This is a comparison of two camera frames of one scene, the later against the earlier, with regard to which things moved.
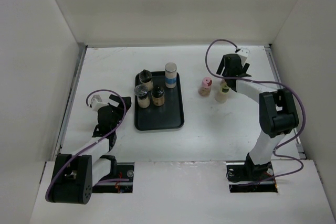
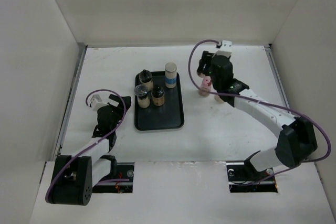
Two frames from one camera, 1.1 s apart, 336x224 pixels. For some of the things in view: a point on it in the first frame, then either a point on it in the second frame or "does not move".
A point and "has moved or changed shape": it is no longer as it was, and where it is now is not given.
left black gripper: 121,110 does not move
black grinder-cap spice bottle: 146,77 does not move
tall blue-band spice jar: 170,72 does not move
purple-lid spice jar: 223,82 has moved or changed shape
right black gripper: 221,66 to 206,59
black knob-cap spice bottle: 157,94 does not move
